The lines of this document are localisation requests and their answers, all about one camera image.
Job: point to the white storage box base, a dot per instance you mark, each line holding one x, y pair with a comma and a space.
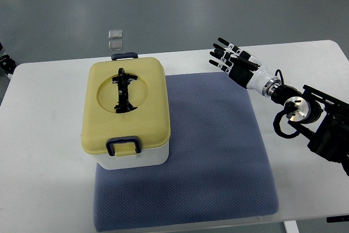
142, 156

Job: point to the black table bracket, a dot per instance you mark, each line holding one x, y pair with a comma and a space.
337, 219

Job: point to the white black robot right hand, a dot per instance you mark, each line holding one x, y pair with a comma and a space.
243, 68

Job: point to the blue grey fabric mat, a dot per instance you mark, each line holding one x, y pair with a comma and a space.
217, 167

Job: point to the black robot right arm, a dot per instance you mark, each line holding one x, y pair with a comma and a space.
319, 117

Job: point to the white table leg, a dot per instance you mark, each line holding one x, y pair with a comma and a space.
291, 226

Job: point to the yellow box lid black handle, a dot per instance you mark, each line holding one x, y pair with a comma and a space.
126, 107

